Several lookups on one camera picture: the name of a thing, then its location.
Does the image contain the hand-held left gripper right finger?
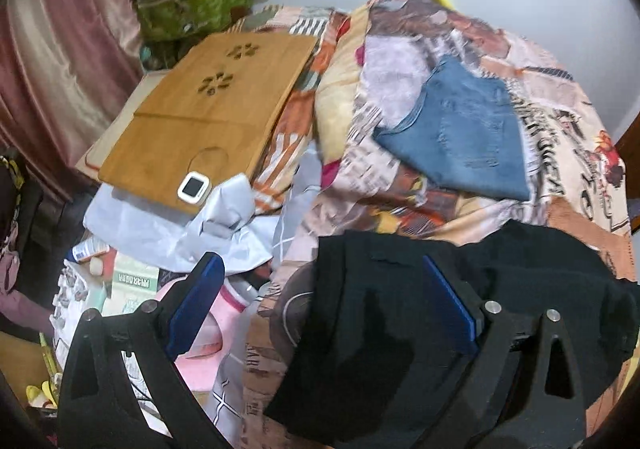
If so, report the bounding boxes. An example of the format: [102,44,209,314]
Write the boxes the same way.
[422,255,588,449]

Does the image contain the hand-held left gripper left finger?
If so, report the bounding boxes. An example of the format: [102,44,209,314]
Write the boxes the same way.
[56,251,236,449]

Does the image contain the black pants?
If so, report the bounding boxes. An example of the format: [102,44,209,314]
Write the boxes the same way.
[264,219,640,449]

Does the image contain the green and white packet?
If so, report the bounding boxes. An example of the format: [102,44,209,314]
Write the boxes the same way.
[102,251,163,315]

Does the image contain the pink cloth item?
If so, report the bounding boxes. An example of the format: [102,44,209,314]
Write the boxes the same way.
[150,279,246,392]

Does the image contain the grey plastic bag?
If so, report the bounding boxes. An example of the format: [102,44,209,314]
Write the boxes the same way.
[84,174,275,275]

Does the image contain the small white digital clock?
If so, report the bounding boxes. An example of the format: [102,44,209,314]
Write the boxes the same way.
[177,171,213,204]

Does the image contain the white tube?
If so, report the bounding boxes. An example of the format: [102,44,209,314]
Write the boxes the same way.
[67,236,111,264]

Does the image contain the folded blue jeans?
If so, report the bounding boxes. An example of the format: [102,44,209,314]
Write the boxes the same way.
[372,55,532,202]

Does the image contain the wooden lap desk board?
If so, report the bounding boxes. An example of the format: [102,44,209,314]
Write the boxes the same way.
[97,31,321,216]

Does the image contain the beige board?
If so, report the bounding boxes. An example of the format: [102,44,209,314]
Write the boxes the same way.
[75,71,171,174]

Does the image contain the dark clothing pile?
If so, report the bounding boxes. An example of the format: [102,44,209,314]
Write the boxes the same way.
[0,149,56,330]

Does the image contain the wooden headboard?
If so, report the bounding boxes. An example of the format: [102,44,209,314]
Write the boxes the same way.
[614,124,640,235]

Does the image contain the printed blanket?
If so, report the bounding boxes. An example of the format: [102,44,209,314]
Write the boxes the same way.
[220,0,633,449]

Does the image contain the pink striped curtain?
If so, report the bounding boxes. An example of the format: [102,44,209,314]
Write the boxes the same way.
[0,0,151,200]

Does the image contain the green patterned bag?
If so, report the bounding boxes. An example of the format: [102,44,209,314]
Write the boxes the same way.
[134,0,253,44]

